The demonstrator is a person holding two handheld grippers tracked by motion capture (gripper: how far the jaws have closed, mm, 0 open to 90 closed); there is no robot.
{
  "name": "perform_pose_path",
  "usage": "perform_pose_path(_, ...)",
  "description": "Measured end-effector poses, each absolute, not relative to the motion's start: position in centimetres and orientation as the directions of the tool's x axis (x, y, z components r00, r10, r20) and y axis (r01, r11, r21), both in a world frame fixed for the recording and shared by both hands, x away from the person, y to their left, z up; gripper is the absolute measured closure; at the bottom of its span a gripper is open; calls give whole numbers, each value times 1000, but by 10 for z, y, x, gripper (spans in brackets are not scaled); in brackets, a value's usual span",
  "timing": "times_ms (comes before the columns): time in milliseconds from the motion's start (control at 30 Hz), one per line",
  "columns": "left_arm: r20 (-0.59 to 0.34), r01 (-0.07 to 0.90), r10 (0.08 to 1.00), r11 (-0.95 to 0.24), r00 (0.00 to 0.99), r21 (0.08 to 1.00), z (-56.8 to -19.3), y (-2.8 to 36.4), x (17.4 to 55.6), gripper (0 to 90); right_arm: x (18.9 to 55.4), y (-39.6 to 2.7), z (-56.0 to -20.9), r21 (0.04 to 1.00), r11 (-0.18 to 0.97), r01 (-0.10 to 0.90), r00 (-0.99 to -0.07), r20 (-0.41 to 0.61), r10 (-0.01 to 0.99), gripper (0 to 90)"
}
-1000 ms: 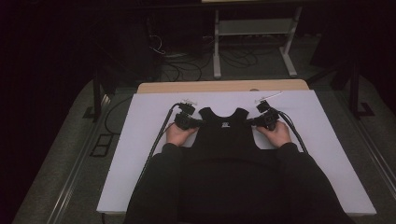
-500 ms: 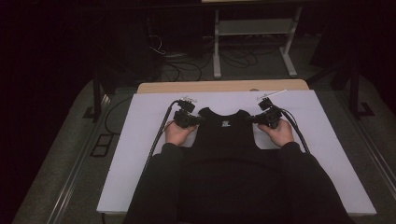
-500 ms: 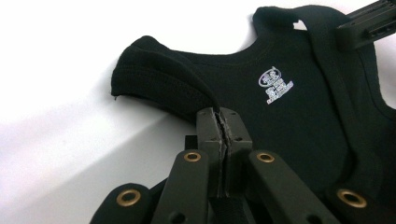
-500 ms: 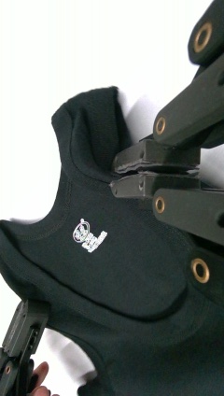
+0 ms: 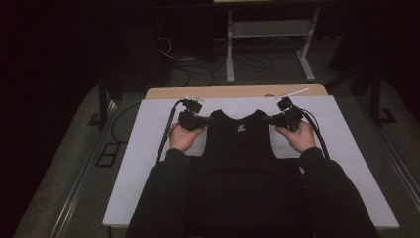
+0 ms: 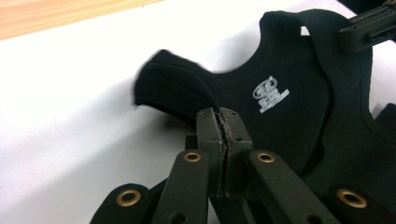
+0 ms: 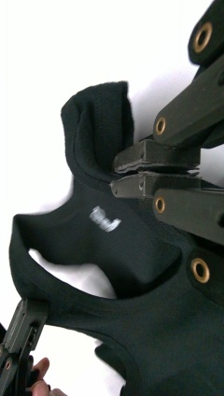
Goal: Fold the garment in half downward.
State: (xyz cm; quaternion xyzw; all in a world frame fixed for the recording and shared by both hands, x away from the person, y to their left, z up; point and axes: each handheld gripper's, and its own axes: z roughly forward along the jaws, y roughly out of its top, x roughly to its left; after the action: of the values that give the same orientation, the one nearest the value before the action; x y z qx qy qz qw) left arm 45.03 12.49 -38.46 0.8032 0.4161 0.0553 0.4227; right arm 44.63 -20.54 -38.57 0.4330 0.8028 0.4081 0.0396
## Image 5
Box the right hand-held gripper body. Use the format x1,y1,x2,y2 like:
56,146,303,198
271,86,311,133

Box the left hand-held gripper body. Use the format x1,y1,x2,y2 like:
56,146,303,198
177,95,212,132

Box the black tank top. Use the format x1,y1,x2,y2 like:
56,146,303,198
186,108,308,238

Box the person's left hand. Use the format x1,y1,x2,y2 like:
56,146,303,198
167,122,206,153

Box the person's right hand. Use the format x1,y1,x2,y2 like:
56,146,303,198
274,120,317,154

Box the light wooden table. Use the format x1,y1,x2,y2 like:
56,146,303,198
145,83,329,100

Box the white table cover board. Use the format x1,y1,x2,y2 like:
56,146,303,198
102,95,400,231

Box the black metal stand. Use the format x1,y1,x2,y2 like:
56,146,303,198
87,73,125,130
325,62,399,128

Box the left hand-held gripper black cable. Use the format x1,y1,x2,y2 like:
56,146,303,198
155,98,186,165

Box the hand-held gripper black cable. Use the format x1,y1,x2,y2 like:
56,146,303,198
300,108,331,161
155,98,186,165

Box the right hand-held gripper black cable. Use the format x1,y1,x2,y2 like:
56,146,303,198
300,108,331,161

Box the tangle of black floor cables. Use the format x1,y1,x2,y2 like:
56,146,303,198
169,49,275,87

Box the white cable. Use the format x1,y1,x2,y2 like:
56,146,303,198
157,36,176,60

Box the white metal frame desk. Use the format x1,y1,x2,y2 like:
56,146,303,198
213,0,322,84

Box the thin black floor cable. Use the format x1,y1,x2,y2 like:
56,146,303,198
110,102,142,145

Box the black floor socket frame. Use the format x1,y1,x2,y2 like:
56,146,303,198
95,142,121,168

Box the metal floor rail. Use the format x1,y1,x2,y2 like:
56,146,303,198
49,98,120,238
356,95,420,207

